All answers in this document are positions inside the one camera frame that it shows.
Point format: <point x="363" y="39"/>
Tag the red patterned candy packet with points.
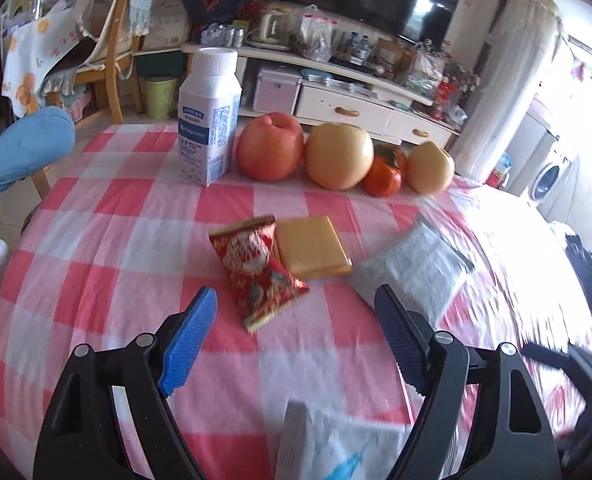
<point x="256" y="270"/>

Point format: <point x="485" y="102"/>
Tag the red apple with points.
<point x="270" y="147"/>

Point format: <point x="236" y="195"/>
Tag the large yellow pear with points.
<point x="338" y="155"/>

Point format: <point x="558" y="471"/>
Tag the white television cabinet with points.
<point x="365" y="110"/>

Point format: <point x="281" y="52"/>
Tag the electric kettle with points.
<point x="272" y="27"/>

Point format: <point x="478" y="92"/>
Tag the white sack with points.
<point x="168" y="22"/>

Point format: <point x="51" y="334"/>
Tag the lace covered air conditioner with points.
<point x="505" y="85"/>

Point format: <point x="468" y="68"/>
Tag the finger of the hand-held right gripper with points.
<point x="560" y="362"/>

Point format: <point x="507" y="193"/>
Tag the white plastic drink bottle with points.
<point x="208" y="120"/>

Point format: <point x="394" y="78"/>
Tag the clear plastic bag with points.
<point x="424" y="72"/>
<point x="316" y="35"/>

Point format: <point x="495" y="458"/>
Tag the orange print white cloth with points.
<point x="36" y="60"/>

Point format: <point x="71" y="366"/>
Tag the yellow wafer packet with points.
<point x="311" y="247"/>

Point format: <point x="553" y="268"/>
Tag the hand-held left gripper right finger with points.
<point x="400" y="335"/>

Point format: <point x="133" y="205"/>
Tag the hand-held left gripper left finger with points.
<point x="188" y="342"/>

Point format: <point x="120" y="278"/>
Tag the dark cloth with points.
<point x="588" y="270"/>

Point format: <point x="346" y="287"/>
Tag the white blue snack packet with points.
<point x="346" y="445"/>

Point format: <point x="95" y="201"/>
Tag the wooden chair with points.
<point x="111" y="50"/>

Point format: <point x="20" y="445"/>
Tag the white washing machine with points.
<point x="550" y="182"/>

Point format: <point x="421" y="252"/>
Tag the silver foil packet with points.
<point x="415" y="267"/>

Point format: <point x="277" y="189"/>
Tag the pink checkered tablecloth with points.
<point x="101" y="260"/>

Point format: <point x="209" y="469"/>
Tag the red drink bottle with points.
<point x="441" y="100"/>

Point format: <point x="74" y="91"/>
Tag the blue cushioned stool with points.
<point x="31" y="147"/>

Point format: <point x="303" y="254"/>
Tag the silver metal case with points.
<point x="276" y="90"/>

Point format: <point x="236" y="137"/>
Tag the orange tangerine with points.
<point x="383" y="175"/>

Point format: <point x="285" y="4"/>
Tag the green waste bin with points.
<point x="159" y="97"/>

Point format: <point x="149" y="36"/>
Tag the small yellow pear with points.
<point x="429" y="170"/>

